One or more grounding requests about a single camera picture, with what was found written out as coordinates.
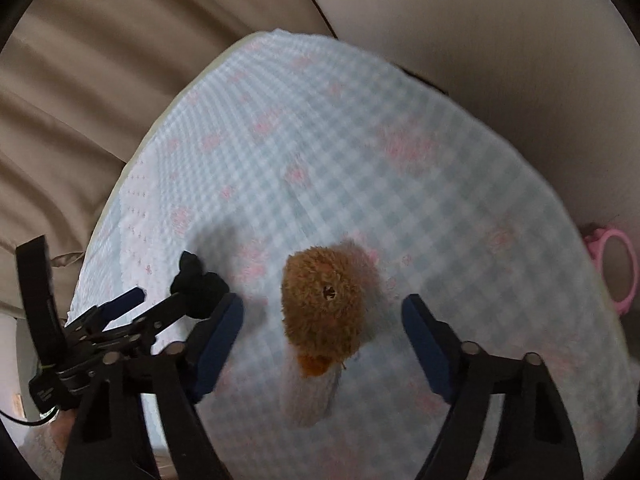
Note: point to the brown plush white sock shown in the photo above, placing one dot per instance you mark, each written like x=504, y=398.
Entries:
x=331, y=300

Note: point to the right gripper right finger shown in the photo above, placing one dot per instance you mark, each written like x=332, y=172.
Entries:
x=464, y=375

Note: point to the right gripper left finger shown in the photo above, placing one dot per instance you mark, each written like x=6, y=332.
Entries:
x=189, y=370

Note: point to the pink round mirror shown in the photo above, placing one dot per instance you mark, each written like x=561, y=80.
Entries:
x=616, y=261

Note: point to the blue checkered floral bedspread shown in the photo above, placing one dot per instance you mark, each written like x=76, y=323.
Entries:
x=292, y=141

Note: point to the person's left hand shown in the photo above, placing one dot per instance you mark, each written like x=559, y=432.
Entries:
x=61, y=428

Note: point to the black scrunchie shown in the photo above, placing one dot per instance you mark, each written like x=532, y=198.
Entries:
x=200, y=291

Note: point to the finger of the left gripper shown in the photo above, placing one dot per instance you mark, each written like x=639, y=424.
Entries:
x=97, y=317
x=155, y=319

